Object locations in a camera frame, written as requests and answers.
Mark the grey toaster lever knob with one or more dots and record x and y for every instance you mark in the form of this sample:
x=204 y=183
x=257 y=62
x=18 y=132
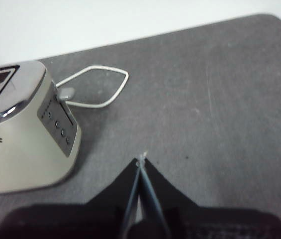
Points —
x=66 y=93

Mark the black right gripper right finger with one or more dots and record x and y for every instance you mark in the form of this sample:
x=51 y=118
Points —
x=205 y=224

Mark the cream two-slot toaster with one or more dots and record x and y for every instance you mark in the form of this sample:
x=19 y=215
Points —
x=18 y=154

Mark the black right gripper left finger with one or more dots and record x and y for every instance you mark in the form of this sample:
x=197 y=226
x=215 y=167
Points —
x=80 y=221

